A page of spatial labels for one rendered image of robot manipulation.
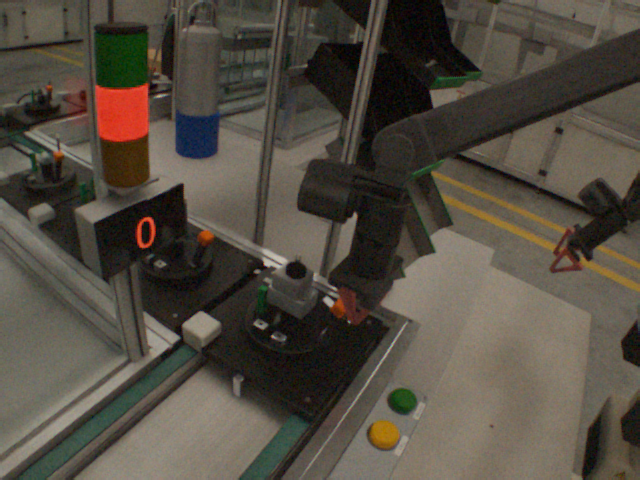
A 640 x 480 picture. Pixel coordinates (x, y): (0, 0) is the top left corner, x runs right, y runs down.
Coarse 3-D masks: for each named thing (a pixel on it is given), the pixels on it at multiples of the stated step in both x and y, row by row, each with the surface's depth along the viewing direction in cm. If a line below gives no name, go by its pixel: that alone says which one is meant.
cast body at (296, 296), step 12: (288, 264) 61; (300, 264) 61; (276, 276) 60; (288, 276) 60; (300, 276) 60; (312, 276) 62; (276, 288) 62; (288, 288) 60; (300, 288) 60; (312, 288) 64; (276, 300) 63; (288, 300) 61; (300, 300) 61; (312, 300) 63; (288, 312) 62; (300, 312) 61
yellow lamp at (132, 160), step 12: (108, 144) 37; (120, 144) 37; (132, 144) 38; (144, 144) 39; (108, 156) 38; (120, 156) 38; (132, 156) 38; (144, 156) 40; (108, 168) 38; (120, 168) 38; (132, 168) 39; (144, 168) 40; (108, 180) 39; (120, 180) 39; (132, 180) 39; (144, 180) 41
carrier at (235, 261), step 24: (192, 240) 80; (216, 240) 85; (144, 264) 71; (168, 264) 73; (192, 264) 72; (216, 264) 78; (240, 264) 79; (144, 288) 69; (168, 288) 70; (192, 288) 72; (216, 288) 73; (168, 312) 66; (192, 312) 67
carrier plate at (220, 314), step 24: (216, 312) 68; (240, 312) 69; (240, 336) 64; (336, 336) 68; (360, 336) 68; (216, 360) 61; (240, 360) 60; (264, 360) 61; (312, 360) 63; (336, 360) 63; (264, 384) 57; (288, 384) 58; (312, 384) 59; (336, 384) 59; (288, 408) 56; (312, 408) 55
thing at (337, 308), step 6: (324, 300) 60; (330, 300) 61; (330, 306) 60; (336, 306) 59; (342, 306) 59; (330, 312) 60; (336, 312) 59; (342, 312) 59; (324, 318) 61; (330, 318) 61; (318, 324) 63; (324, 324) 62; (318, 330) 63
